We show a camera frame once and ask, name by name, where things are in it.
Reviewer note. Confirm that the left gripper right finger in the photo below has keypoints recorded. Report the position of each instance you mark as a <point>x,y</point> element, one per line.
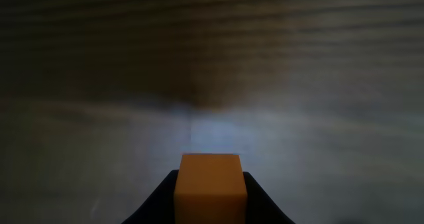
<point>261,207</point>

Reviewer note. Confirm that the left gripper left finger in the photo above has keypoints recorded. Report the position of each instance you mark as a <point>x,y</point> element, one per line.
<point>155,207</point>

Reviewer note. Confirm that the orange cube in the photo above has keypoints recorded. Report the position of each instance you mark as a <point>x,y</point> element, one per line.
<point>210,187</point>

